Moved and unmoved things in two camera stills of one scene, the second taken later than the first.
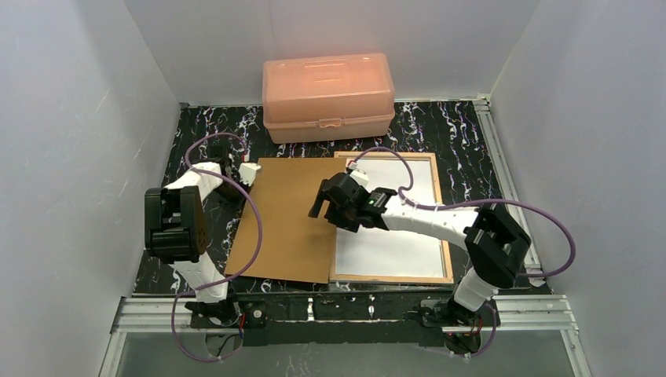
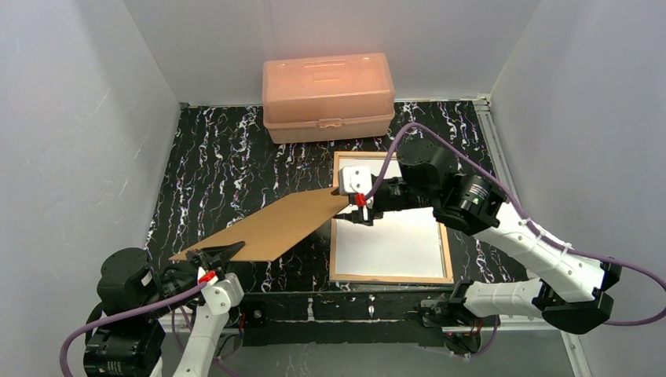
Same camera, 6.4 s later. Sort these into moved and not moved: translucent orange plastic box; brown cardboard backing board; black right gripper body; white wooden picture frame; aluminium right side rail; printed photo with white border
Moved: brown cardboard backing board; black right gripper body
Not moved: aluminium right side rail; white wooden picture frame; printed photo with white border; translucent orange plastic box
